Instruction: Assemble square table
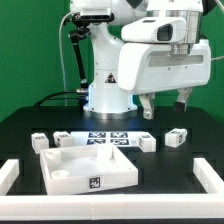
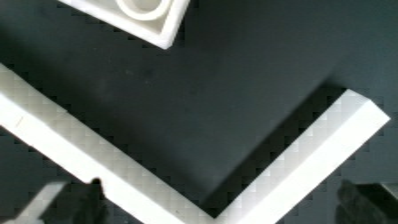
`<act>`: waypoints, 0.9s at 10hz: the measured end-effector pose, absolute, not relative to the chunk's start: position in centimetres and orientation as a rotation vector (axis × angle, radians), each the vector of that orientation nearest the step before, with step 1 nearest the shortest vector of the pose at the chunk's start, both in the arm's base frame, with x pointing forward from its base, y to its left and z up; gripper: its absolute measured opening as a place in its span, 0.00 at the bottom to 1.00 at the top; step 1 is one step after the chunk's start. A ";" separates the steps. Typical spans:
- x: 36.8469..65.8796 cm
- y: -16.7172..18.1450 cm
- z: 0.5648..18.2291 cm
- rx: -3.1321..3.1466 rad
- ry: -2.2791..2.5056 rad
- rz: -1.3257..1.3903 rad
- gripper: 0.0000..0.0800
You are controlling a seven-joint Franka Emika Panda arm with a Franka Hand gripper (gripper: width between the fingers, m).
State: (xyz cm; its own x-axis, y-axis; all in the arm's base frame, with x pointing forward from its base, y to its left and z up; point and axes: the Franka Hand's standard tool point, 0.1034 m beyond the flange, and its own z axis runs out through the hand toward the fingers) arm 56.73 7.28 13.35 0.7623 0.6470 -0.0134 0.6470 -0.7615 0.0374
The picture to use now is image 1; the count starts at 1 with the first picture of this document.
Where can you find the white sheet with tags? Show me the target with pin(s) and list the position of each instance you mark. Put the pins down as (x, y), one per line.
(118, 138)

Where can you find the white square table top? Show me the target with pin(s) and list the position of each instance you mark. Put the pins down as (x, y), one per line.
(84, 169)

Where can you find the white U-shaped obstacle fence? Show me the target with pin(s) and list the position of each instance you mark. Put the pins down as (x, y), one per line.
(108, 207)

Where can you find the grey camera on mount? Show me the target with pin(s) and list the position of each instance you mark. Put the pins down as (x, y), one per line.
(95, 13)

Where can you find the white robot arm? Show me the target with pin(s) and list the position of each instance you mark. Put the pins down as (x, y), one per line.
(106, 99)

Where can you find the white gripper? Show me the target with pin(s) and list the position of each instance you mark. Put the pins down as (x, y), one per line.
(148, 68)

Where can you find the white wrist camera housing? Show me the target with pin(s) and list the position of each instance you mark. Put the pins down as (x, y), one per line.
(155, 30)

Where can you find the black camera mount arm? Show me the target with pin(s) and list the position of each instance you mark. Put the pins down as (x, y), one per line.
(79, 50)

